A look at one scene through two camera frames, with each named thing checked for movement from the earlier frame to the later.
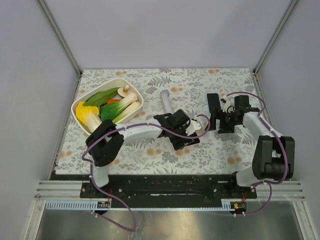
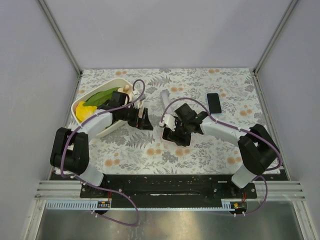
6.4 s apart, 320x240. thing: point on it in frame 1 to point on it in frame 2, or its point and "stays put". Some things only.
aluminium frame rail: (60, 36) stays put
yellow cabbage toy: (89, 115) stays put
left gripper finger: (179, 142) to (145, 123)
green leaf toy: (100, 98) stays put
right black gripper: (218, 119) to (176, 130)
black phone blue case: (213, 101) stays put
